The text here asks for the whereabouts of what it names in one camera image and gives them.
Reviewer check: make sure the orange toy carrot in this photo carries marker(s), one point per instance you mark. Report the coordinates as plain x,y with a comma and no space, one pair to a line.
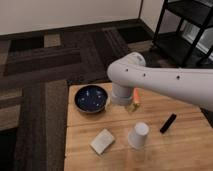
136,100

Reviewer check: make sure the black metal shelf rack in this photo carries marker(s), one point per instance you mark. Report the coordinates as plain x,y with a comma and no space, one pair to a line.
173,44

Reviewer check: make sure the white ceramic cup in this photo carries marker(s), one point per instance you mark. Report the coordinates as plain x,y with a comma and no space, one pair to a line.
138,135

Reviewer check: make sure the white rectangular sponge block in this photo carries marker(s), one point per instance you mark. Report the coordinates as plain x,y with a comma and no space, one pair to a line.
102,141

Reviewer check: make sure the dark blue ceramic bowl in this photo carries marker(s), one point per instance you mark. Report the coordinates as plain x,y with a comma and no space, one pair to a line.
91,99

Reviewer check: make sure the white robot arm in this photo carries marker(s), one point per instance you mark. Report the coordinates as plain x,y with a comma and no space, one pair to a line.
194,86

